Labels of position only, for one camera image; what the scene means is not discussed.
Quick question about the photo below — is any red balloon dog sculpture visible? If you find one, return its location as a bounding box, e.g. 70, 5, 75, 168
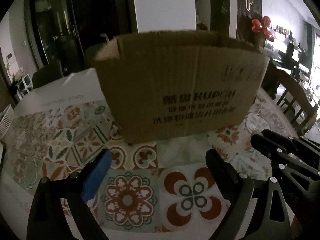
251, 16, 274, 42

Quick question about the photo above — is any dark glass door cabinet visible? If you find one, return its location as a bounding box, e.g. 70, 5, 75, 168
24, 0, 137, 75

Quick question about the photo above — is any brown cardboard box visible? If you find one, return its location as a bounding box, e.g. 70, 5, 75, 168
87, 31, 269, 143

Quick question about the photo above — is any dark wooden dining chair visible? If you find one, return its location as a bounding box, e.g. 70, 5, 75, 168
261, 60, 319, 135

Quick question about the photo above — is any patterned floral tablecloth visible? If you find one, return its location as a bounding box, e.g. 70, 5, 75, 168
1, 90, 296, 239

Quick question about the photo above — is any black chair behind table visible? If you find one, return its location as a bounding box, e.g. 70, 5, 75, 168
32, 60, 63, 89

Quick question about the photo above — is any white storage basket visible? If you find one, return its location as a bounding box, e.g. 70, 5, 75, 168
0, 105, 15, 139

